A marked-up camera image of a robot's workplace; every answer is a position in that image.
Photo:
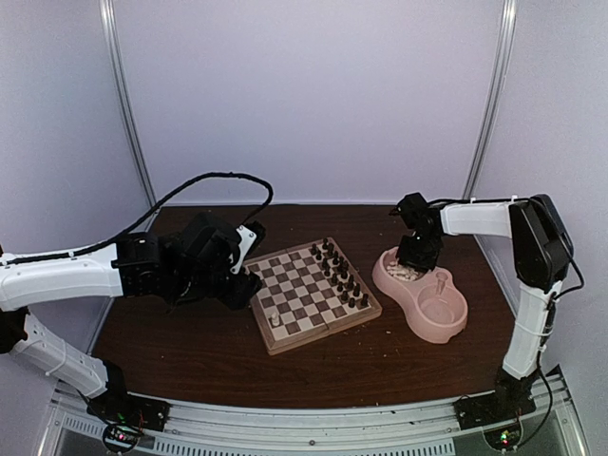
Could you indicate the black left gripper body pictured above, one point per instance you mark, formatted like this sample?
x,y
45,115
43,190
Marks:
x,y
202,284

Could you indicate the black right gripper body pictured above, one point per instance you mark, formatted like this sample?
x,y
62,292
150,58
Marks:
x,y
418,254

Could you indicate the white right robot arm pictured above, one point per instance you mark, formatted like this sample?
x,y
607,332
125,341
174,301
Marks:
x,y
543,254

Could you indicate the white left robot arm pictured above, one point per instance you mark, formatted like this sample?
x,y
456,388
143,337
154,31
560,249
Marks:
x,y
131,265

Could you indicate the pile of white chess pieces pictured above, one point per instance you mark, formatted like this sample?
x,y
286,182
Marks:
x,y
403,273

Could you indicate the dark chess pieces row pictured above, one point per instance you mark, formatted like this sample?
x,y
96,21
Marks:
x,y
333,281

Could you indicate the wooden chess board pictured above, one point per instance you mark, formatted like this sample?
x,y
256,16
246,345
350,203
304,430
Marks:
x,y
284,291

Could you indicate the left circuit board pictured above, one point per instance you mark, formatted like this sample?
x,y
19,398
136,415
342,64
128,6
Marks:
x,y
120,439

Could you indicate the circuit board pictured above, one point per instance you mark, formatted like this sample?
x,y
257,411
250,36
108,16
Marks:
x,y
503,438
120,439

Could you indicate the right circuit board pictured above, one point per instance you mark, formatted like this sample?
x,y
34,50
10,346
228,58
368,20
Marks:
x,y
503,438

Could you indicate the pink double pet bowl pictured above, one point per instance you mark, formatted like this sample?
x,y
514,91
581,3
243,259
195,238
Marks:
x,y
434,308

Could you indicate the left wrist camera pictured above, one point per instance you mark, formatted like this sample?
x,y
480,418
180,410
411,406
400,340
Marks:
x,y
250,236

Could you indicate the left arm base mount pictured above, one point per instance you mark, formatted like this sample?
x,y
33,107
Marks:
x,y
134,411

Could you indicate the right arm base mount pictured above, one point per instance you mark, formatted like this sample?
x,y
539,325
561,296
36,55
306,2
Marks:
x,y
486,409

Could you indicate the aluminium front rail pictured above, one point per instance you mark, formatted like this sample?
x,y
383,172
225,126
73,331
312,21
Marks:
x,y
427,428

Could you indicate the right aluminium frame post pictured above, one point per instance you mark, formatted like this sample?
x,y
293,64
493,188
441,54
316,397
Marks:
x,y
503,52

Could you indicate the aluminium frame post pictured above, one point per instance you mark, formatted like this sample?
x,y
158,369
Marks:
x,y
111,35
503,52

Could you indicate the left aluminium frame post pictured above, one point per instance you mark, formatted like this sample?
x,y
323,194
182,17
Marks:
x,y
111,35

